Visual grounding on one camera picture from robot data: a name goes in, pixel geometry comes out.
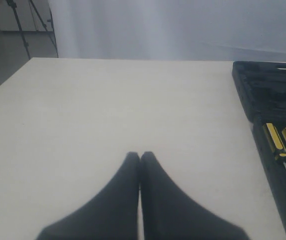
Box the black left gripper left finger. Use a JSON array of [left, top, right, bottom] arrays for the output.
[[37, 152, 140, 240]]

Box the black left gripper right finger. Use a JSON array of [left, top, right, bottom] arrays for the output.
[[140, 151, 249, 240]]

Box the black plastic tool case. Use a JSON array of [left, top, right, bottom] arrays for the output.
[[232, 61, 286, 232]]

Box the large yellow black screwdriver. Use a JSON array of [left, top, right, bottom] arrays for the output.
[[263, 122, 286, 170]]

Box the white backdrop curtain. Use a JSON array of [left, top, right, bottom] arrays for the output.
[[49, 0, 286, 62]]

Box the black tripod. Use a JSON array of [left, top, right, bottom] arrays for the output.
[[0, 0, 58, 60]]

